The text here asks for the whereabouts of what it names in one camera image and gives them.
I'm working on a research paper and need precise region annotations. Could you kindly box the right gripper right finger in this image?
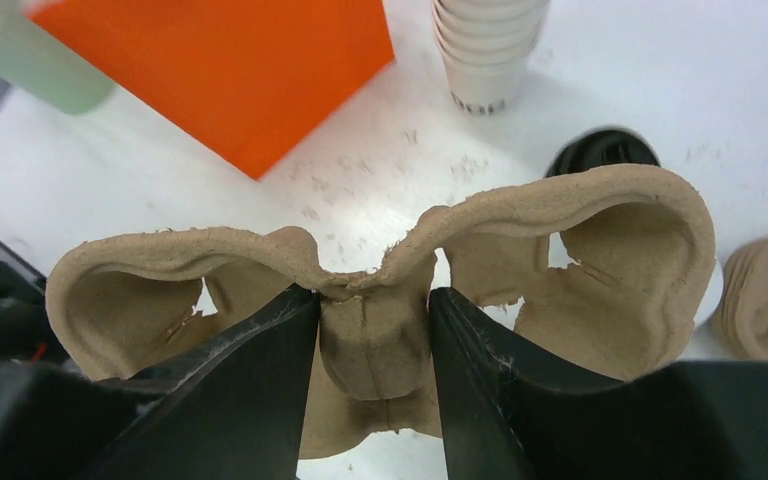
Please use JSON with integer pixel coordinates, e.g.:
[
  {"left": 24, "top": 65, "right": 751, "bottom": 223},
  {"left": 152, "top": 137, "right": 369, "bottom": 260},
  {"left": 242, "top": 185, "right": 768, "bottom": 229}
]
[{"left": 428, "top": 287, "right": 768, "bottom": 479}]

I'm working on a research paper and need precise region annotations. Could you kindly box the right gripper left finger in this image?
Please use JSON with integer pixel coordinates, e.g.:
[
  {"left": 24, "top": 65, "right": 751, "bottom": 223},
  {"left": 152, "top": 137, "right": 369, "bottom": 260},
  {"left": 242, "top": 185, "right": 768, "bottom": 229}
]
[{"left": 0, "top": 286, "right": 320, "bottom": 479}]

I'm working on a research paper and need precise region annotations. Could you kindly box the pulp cup carrier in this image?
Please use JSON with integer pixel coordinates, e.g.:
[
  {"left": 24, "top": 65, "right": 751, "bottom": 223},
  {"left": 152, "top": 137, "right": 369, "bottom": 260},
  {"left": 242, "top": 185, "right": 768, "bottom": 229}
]
[{"left": 45, "top": 164, "right": 715, "bottom": 460}]

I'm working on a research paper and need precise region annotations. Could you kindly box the orange paper bag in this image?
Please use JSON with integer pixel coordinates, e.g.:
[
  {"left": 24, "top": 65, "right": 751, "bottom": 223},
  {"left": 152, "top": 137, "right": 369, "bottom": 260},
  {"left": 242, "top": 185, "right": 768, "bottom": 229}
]
[{"left": 33, "top": 0, "right": 394, "bottom": 178}]

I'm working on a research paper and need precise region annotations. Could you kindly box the stack of pulp cup carriers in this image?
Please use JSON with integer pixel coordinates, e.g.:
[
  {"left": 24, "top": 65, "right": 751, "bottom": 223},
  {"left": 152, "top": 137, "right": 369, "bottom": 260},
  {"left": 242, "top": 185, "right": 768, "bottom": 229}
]
[{"left": 711, "top": 237, "right": 768, "bottom": 361}]

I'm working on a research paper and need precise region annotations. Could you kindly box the stack of paper cups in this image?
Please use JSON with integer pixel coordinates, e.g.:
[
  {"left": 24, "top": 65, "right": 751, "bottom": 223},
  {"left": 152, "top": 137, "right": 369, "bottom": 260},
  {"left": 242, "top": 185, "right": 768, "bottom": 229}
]
[{"left": 431, "top": 1, "right": 549, "bottom": 117}]

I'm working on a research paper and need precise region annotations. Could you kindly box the green cup holder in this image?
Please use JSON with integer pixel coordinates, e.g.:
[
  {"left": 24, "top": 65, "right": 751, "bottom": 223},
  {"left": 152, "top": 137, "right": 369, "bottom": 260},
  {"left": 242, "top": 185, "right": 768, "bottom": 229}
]
[{"left": 0, "top": 1, "right": 116, "bottom": 115}]

